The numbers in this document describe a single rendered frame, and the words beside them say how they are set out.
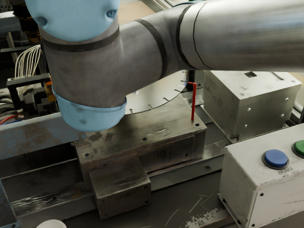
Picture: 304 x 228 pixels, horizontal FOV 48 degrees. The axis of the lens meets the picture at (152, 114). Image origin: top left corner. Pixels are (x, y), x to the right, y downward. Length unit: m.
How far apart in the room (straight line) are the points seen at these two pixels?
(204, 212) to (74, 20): 0.57
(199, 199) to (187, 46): 0.49
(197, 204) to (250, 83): 0.33
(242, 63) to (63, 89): 0.17
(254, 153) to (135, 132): 0.27
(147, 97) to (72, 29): 0.46
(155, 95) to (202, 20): 0.40
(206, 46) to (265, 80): 0.58
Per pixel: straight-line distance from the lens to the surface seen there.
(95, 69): 0.33
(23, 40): 1.46
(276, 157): 0.68
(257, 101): 0.86
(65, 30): 0.29
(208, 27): 0.34
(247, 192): 0.67
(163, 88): 0.75
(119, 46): 0.34
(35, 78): 0.78
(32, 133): 0.63
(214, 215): 0.77
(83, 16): 0.28
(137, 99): 0.72
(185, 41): 0.36
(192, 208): 0.77
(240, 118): 0.87
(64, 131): 0.64
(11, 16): 0.94
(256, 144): 0.71
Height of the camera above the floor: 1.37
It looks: 38 degrees down
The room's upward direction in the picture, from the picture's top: 1 degrees counter-clockwise
